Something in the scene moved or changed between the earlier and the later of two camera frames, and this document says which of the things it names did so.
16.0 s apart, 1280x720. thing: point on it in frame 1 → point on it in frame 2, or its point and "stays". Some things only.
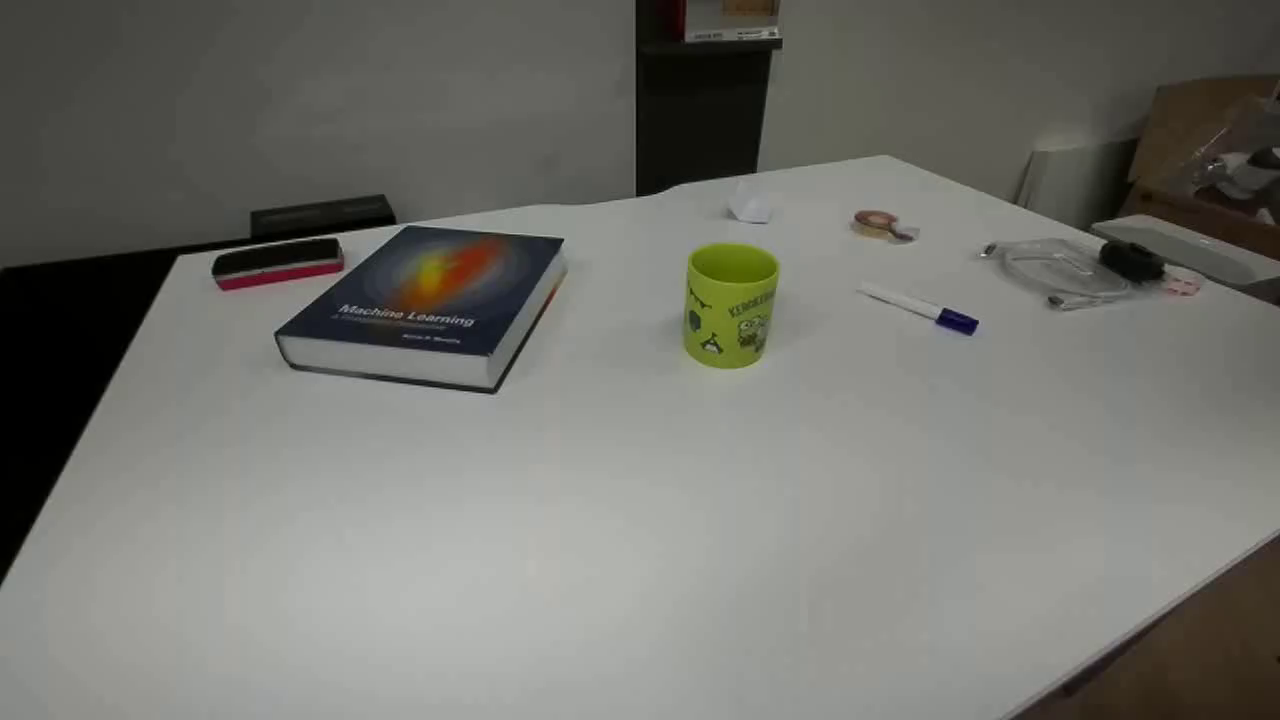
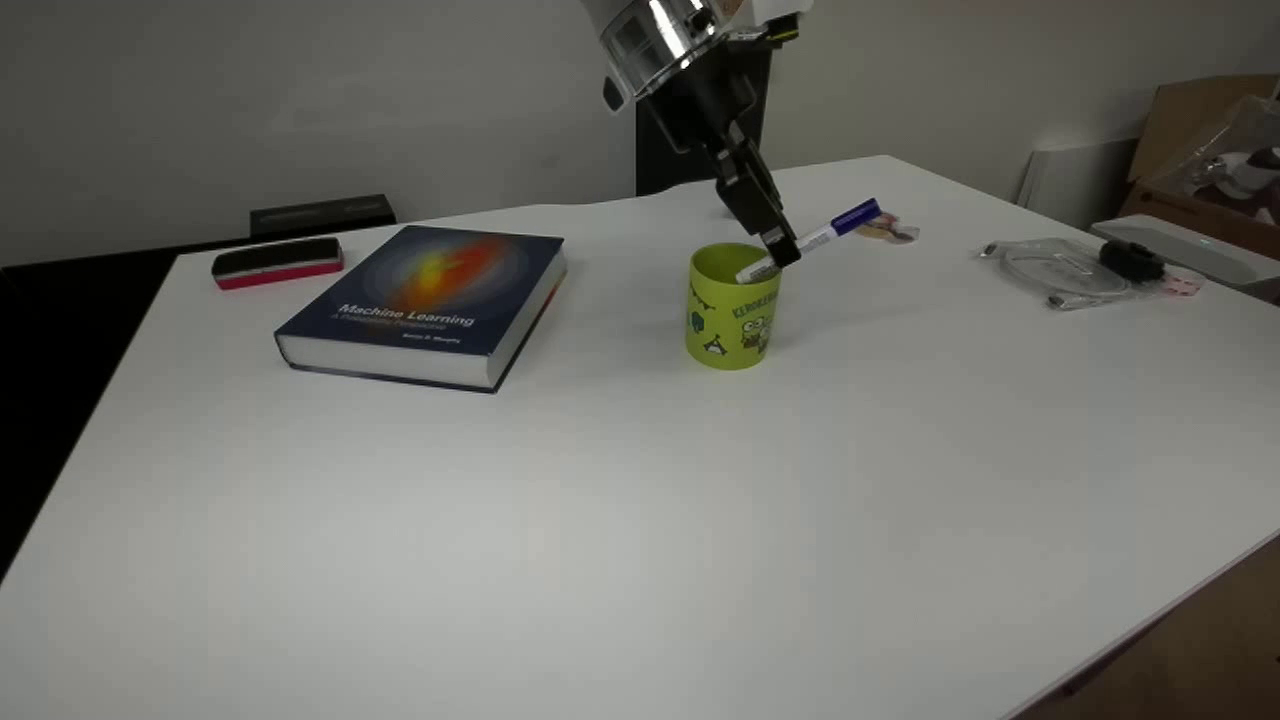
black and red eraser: [264, 265] stays
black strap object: [1131, 256] stays
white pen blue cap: [941, 316] → [846, 223]
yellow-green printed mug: [730, 292] stays
